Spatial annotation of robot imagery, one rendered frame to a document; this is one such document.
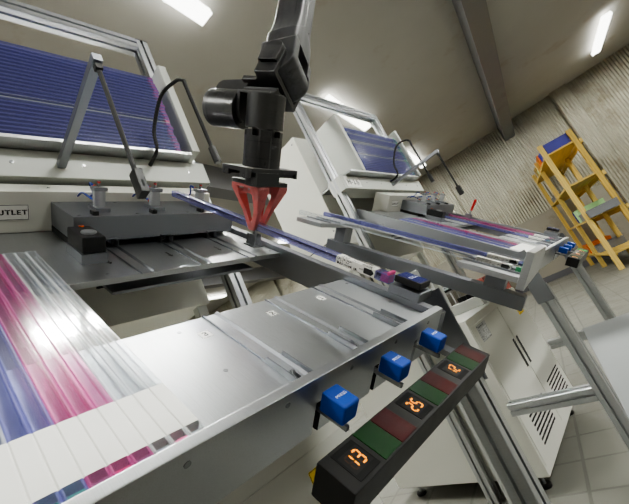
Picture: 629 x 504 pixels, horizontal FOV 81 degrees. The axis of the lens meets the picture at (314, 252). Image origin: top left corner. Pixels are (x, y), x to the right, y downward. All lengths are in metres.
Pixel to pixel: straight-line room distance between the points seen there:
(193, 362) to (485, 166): 8.78
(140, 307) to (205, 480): 0.75
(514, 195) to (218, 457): 8.71
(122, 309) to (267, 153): 0.62
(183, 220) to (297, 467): 0.54
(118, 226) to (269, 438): 0.55
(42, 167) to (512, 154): 8.64
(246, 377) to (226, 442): 0.10
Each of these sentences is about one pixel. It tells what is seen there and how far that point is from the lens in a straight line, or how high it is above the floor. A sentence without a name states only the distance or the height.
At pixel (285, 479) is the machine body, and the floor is 0.58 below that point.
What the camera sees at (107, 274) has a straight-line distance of 0.66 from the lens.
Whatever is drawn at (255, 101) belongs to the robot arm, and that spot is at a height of 1.09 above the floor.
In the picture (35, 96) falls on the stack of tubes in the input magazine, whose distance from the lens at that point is 1.08.
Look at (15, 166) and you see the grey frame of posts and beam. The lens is 0.98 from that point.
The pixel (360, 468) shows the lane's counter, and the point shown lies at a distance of 0.35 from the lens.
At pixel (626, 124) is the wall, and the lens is 9.20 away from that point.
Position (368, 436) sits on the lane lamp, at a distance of 0.38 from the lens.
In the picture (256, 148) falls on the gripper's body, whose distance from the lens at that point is 0.56.
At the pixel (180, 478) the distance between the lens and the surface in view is 0.32.
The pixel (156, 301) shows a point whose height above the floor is 1.04.
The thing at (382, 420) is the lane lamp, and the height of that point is 0.66.
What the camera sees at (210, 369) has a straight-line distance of 0.42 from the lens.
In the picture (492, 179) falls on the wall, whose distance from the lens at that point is 8.98.
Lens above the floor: 0.75
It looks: 14 degrees up
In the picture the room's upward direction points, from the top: 25 degrees counter-clockwise
